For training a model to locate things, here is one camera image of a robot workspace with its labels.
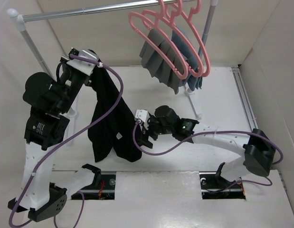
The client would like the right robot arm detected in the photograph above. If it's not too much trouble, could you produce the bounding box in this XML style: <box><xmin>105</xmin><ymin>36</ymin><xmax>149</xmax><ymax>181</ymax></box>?
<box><xmin>133</xmin><ymin>105</ymin><xmax>277</xmax><ymax>187</ymax></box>

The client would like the blue t shirt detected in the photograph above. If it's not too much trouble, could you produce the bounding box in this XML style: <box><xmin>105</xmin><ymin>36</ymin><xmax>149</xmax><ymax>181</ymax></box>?
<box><xmin>171</xmin><ymin>30</ymin><xmax>203</xmax><ymax>91</ymax></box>

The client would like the pink hanger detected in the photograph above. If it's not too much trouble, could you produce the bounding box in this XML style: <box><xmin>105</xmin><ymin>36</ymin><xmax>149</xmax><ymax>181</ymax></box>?
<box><xmin>128</xmin><ymin>10</ymin><xmax>189</xmax><ymax>79</ymax></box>
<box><xmin>128</xmin><ymin>0</ymin><xmax>210</xmax><ymax>79</ymax></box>
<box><xmin>165</xmin><ymin>0</ymin><xmax>210</xmax><ymax>78</ymax></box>

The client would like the purple cable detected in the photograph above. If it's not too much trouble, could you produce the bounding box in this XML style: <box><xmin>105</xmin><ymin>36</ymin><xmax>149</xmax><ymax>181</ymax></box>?
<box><xmin>133</xmin><ymin>120</ymin><xmax>284</xmax><ymax>187</ymax></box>
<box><xmin>9</xmin><ymin>56</ymin><xmax>125</xmax><ymax>228</ymax></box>

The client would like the metal clothes rack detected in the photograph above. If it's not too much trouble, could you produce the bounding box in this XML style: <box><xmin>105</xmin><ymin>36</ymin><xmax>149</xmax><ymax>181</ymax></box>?
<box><xmin>6</xmin><ymin>0</ymin><xmax>220</xmax><ymax>145</ymax></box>

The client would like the rear pink hanger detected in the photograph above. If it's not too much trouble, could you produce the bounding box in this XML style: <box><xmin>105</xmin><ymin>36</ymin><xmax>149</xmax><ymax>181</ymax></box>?
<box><xmin>165</xmin><ymin>0</ymin><xmax>210</xmax><ymax>78</ymax></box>

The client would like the front pink hanger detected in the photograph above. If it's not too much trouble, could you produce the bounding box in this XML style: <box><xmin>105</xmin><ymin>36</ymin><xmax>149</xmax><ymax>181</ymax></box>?
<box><xmin>128</xmin><ymin>10</ymin><xmax>189</xmax><ymax>79</ymax></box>

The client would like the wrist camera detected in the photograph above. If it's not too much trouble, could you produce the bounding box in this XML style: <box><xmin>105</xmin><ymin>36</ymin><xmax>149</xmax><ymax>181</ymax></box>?
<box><xmin>66</xmin><ymin>48</ymin><xmax>99</xmax><ymax>76</ymax></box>
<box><xmin>134</xmin><ymin>109</ymin><xmax>150</xmax><ymax>129</ymax></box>

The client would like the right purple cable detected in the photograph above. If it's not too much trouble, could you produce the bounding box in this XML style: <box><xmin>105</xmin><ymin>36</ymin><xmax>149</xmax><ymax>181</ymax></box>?
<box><xmin>133</xmin><ymin>120</ymin><xmax>284</xmax><ymax>187</ymax></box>

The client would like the middle pink hanger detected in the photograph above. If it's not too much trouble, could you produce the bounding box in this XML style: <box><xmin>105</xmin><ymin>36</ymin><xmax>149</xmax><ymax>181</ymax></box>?
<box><xmin>128</xmin><ymin>0</ymin><xmax>210</xmax><ymax>79</ymax></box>

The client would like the grey t shirt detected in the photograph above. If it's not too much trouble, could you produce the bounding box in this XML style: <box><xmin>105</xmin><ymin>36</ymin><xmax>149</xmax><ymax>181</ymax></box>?
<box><xmin>139</xmin><ymin>31</ymin><xmax>183</xmax><ymax>94</ymax></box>

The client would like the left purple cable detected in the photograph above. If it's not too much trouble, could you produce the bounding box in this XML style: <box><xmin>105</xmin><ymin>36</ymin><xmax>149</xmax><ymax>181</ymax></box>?
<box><xmin>9</xmin><ymin>56</ymin><xmax>125</xmax><ymax>228</ymax></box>

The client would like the black t shirt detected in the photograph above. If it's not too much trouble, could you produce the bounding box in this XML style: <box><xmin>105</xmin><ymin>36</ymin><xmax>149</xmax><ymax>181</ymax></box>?
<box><xmin>88</xmin><ymin>67</ymin><xmax>142</xmax><ymax>162</ymax></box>

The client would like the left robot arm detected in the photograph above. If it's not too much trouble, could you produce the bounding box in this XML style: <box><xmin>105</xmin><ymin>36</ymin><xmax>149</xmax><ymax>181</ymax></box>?
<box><xmin>8</xmin><ymin>49</ymin><xmax>101</xmax><ymax>222</ymax></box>

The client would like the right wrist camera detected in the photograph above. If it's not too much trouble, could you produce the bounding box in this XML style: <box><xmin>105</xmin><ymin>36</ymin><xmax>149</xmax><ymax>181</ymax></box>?
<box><xmin>134</xmin><ymin>109</ymin><xmax>150</xmax><ymax>129</ymax></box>

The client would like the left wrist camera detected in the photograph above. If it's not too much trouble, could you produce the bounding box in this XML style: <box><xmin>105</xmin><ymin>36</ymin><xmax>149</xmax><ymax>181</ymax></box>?
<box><xmin>66</xmin><ymin>48</ymin><xmax>99</xmax><ymax>76</ymax></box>

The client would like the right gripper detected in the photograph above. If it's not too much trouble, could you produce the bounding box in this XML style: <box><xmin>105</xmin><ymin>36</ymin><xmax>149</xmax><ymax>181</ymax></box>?
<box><xmin>138</xmin><ymin>114</ymin><xmax>173</xmax><ymax>148</ymax></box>

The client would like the aluminium rail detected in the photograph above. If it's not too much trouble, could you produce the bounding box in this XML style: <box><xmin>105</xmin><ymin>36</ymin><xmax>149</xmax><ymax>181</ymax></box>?
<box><xmin>231</xmin><ymin>67</ymin><xmax>258</xmax><ymax>131</ymax></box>

